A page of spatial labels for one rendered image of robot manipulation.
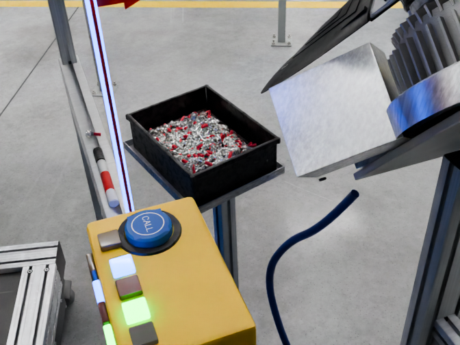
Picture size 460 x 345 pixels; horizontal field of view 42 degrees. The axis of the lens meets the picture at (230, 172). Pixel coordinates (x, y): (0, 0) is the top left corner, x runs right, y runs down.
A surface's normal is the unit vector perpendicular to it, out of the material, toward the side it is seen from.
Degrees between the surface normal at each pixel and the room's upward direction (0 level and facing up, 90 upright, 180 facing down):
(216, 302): 0
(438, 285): 90
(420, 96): 80
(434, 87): 73
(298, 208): 0
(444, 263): 90
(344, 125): 55
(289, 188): 0
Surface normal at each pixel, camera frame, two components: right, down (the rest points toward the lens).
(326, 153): -0.48, -0.01
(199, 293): -0.04, -0.79
